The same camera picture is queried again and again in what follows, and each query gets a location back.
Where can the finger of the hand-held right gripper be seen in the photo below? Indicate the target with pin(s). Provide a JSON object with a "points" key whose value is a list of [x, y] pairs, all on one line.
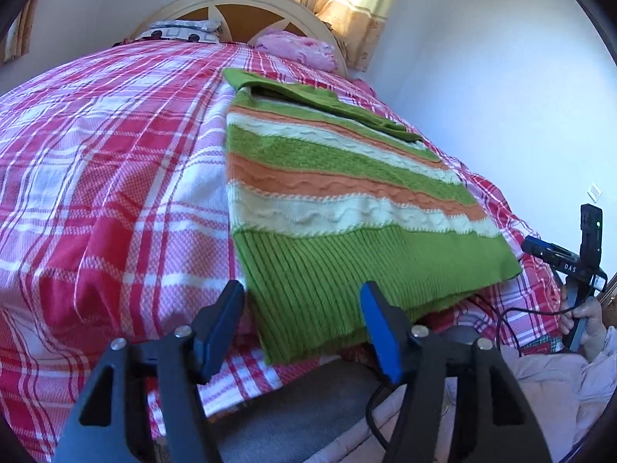
{"points": [[542, 249]]}

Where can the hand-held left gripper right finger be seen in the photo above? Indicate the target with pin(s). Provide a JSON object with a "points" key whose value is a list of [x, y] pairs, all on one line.
{"points": [[381, 333]]}

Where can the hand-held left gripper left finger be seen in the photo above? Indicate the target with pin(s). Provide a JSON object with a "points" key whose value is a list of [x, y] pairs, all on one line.
{"points": [[218, 333]]}

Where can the green striped knit sweater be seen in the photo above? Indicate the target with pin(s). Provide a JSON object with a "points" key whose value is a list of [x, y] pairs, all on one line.
{"points": [[313, 178]]}

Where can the person's right forearm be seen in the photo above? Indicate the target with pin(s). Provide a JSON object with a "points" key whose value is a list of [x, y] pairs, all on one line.
{"points": [[602, 361]]}

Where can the person's right hand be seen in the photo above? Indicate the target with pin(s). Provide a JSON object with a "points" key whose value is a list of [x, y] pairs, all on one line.
{"points": [[589, 320]]}

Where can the grey cloth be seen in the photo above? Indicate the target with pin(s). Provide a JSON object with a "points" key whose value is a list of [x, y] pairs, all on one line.
{"points": [[299, 415]]}

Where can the person's light quilted jacket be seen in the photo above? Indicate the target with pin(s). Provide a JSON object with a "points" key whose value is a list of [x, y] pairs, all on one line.
{"points": [[554, 405]]}

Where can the red plaid bed sheet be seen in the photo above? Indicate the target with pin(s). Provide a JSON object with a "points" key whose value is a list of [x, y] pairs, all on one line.
{"points": [[96, 178]]}

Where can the pink pillow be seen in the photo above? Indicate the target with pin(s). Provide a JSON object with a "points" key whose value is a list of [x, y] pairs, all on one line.
{"points": [[299, 49]]}

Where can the white black patterned pillow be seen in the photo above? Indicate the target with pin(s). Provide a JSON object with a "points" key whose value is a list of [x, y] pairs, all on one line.
{"points": [[178, 31]]}

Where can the dark cloth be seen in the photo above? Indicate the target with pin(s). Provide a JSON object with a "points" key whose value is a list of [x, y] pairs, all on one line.
{"points": [[121, 42]]}

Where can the cream arched headboard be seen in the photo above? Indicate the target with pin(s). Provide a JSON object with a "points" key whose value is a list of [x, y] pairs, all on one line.
{"points": [[270, 17]]}

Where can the narrow yellow floral curtain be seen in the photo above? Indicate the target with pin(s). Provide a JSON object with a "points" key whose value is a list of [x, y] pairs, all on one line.
{"points": [[19, 33]]}

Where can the white wall socket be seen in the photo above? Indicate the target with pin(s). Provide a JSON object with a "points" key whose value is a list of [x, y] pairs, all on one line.
{"points": [[596, 192]]}

